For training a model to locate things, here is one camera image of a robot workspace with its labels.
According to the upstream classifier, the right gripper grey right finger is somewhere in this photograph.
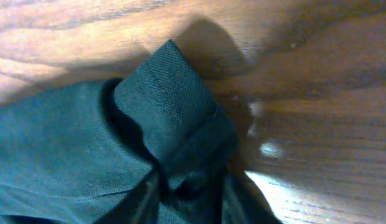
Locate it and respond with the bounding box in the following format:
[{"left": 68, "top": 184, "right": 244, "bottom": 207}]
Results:
[{"left": 221, "top": 169, "right": 281, "bottom": 224}]

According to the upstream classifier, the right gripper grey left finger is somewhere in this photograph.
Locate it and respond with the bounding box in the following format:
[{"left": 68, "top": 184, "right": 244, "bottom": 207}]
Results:
[{"left": 94, "top": 170, "right": 161, "bottom": 224}]

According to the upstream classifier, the black t-shirt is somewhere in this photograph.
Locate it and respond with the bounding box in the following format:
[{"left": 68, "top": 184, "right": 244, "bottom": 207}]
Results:
[{"left": 0, "top": 41, "right": 238, "bottom": 223}]

